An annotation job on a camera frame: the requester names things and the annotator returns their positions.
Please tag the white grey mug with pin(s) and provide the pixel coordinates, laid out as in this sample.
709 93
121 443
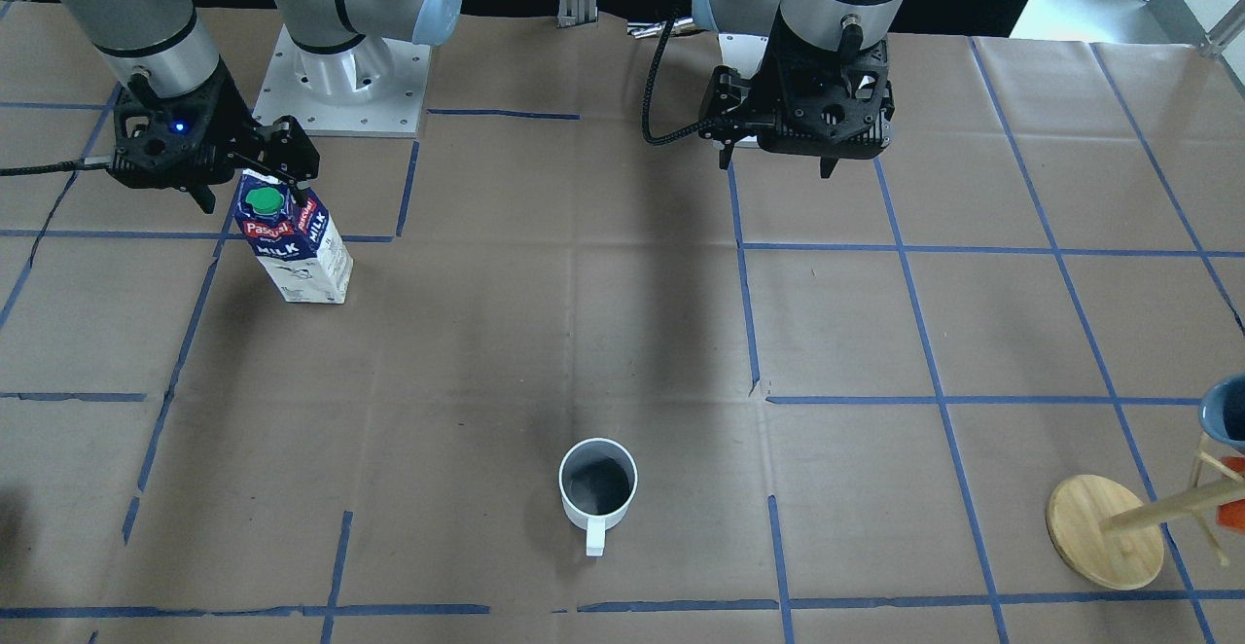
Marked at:
597 481

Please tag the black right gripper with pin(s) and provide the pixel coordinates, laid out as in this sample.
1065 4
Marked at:
231 111

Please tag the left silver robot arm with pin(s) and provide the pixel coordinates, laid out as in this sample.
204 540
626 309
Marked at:
842 25

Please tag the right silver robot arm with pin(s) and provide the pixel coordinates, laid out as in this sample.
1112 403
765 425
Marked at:
168 38

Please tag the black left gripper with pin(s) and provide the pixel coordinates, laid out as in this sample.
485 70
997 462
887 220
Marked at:
731 99

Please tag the blue mug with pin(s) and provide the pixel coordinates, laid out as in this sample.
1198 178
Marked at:
1221 414

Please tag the wooden mug tree stand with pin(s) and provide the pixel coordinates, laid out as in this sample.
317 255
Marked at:
1106 533

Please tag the Pascual milk carton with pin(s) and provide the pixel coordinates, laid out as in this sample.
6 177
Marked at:
296 243

